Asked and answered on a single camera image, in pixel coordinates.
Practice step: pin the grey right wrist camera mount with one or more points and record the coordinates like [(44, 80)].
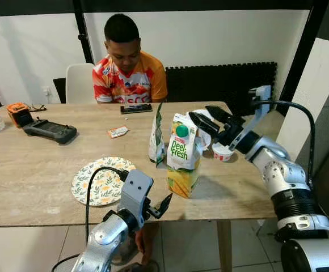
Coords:
[(261, 110)]

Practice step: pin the green and white pouch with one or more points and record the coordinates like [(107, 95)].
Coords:
[(156, 141)]

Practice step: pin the floral paper plate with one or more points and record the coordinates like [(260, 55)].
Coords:
[(99, 184)]

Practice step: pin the white wall socket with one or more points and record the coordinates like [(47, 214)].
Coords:
[(45, 90)]

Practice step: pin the black handheld controller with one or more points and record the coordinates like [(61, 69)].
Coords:
[(50, 131)]

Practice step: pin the black smartphone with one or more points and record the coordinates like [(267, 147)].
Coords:
[(136, 108)]

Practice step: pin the person's bare lower leg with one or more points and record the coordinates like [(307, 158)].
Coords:
[(144, 243)]

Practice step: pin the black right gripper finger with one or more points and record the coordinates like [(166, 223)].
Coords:
[(226, 118), (207, 126)]

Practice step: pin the small red white snack packet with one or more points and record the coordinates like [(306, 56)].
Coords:
[(118, 131)]

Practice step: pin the large black foam wall mat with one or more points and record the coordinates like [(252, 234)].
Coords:
[(221, 82)]

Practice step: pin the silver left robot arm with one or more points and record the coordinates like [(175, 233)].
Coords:
[(105, 243)]

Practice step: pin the man in orange jersey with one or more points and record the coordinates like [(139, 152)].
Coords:
[(130, 79)]

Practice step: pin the black metal post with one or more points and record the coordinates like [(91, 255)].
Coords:
[(306, 51), (83, 34)]

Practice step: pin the white plastic chair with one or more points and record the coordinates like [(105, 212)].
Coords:
[(79, 82)]

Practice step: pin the light wooden dining table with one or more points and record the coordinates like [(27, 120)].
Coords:
[(39, 170)]

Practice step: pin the orange and black device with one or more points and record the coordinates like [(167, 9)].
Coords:
[(18, 113)]

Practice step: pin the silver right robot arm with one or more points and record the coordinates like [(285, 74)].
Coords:
[(283, 175)]

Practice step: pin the small white yoghurt cup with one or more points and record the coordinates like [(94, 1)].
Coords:
[(222, 153)]

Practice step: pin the small black foam panel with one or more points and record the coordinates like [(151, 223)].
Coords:
[(59, 90)]

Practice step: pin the black eyeglasses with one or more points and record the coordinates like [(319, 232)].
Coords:
[(38, 107)]

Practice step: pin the Peel Fresh juice carton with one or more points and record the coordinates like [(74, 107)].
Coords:
[(182, 161)]

